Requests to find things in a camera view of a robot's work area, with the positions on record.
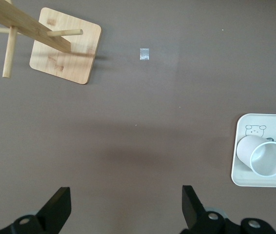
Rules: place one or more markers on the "wooden cup rack with pegs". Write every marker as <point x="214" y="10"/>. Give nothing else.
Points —
<point x="62" y="63"/>

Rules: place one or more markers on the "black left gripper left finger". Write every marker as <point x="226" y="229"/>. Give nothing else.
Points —
<point x="52" y="214"/>

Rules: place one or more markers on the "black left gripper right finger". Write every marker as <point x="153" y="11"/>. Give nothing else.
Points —
<point x="194" y="214"/>

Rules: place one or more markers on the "small clear tape piece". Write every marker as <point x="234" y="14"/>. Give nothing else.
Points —
<point x="144" y="54"/>

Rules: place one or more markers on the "white tray with rabbit print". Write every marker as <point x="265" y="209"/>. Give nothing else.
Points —
<point x="241" y="180"/>

